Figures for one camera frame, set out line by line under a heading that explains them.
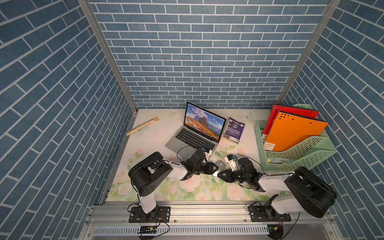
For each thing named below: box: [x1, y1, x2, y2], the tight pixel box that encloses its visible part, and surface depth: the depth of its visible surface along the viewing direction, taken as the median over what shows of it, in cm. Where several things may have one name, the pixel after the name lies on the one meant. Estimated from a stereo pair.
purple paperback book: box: [222, 117, 246, 145], surface depth 107 cm
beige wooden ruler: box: [126, 116, 160, 136], surface depth 113 cm
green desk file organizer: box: [255, 103, 337, 173], surface depth 83 cm
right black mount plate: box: [248, 204, 292, 222], surface depth 74 cm
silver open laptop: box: [165, 101, 227, 160], surface depth 102 cm
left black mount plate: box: [128, 206, 171, 223], surface depth 74 cm
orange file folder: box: [264, 111, 329, 152], surface depth 80 cm
